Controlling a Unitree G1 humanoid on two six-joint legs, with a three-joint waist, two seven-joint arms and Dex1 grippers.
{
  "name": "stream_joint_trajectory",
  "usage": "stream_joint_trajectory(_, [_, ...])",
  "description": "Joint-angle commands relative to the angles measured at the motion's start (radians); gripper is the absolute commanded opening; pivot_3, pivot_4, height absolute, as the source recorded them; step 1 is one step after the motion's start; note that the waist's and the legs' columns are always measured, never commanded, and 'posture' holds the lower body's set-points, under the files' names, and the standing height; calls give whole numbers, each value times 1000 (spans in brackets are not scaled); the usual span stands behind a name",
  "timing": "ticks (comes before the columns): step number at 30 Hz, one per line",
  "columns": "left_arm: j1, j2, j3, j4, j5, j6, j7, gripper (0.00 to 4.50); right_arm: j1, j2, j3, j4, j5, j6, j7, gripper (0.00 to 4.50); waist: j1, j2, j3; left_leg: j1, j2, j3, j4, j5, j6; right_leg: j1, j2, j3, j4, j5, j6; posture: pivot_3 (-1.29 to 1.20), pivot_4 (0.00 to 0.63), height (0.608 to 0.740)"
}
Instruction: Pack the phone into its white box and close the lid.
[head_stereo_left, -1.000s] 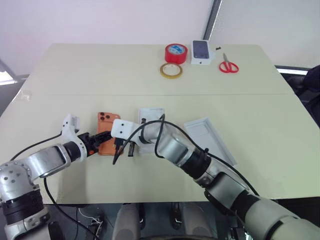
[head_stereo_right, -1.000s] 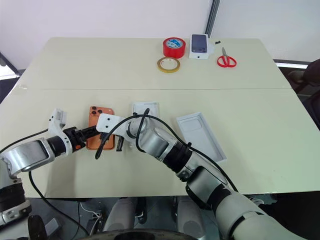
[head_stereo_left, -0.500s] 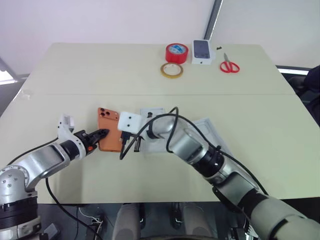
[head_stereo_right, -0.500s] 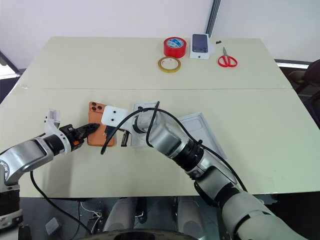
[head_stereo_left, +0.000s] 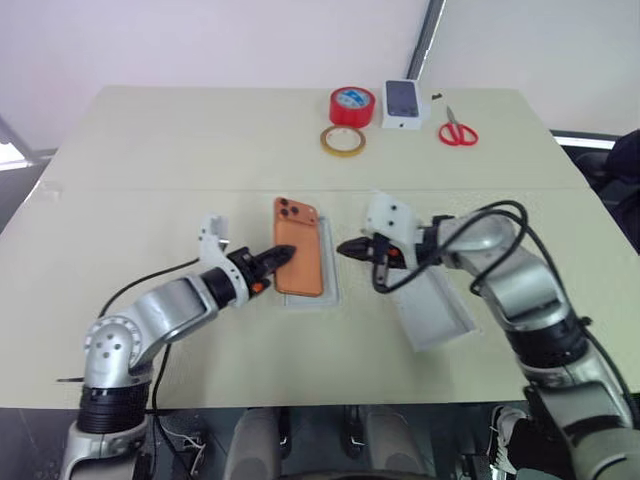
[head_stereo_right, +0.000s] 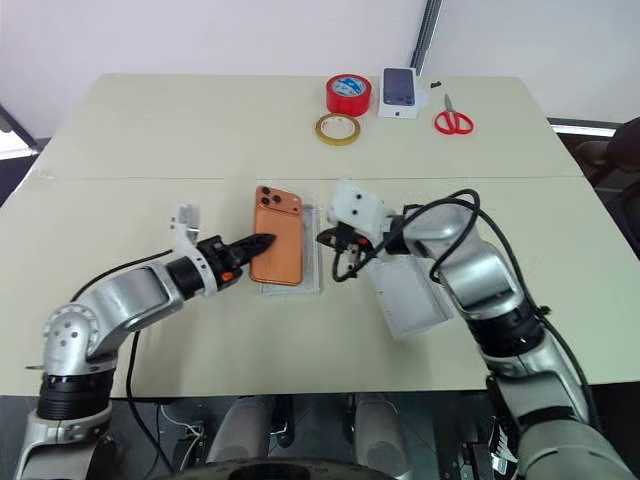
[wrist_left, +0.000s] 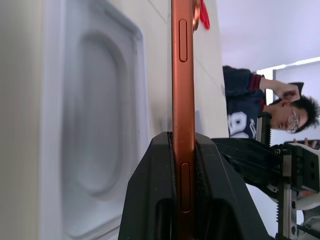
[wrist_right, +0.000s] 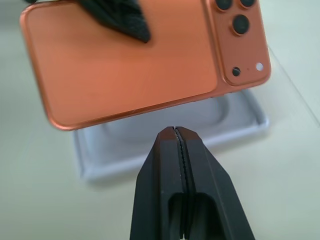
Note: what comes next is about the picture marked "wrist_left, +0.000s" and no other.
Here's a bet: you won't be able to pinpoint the white plastic tray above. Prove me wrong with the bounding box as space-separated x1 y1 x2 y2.
39 0 151 240

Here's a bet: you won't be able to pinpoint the clear-rimmed eyeglasses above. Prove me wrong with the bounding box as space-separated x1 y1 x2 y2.
285 104 301 135

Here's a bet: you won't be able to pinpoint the red cord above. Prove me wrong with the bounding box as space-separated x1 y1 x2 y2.
199 0 211 30

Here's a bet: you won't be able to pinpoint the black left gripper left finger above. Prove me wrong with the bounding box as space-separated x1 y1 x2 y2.
117 131 180 240

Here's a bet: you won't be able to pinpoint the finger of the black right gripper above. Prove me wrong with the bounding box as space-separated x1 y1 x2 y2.
212 137 285 187

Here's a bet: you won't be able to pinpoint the person in navy jersey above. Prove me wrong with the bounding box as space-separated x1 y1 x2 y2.
222 65 320 151

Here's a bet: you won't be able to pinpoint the orange smartphone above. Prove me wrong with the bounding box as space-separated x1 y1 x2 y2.
170 0 201 240

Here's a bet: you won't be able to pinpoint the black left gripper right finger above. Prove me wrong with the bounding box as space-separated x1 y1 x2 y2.
192 138 270 240

